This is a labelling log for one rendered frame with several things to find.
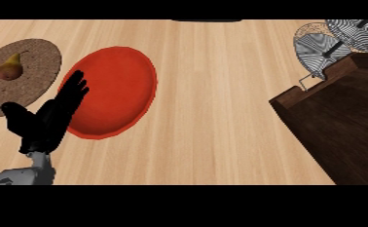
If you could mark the round woven brown placemat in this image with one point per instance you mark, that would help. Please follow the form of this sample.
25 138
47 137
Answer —
35 68

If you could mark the red oval tray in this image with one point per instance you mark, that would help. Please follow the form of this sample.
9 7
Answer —
117 88

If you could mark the dark brown wooden cabinet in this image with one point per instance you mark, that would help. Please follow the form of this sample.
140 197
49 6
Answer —
329 120

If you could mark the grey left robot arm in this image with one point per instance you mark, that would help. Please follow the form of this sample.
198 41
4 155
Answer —
34 172

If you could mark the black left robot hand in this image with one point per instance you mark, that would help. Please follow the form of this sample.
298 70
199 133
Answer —
53 117

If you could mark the yellow-brown pear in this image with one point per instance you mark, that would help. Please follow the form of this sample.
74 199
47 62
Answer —
10 69

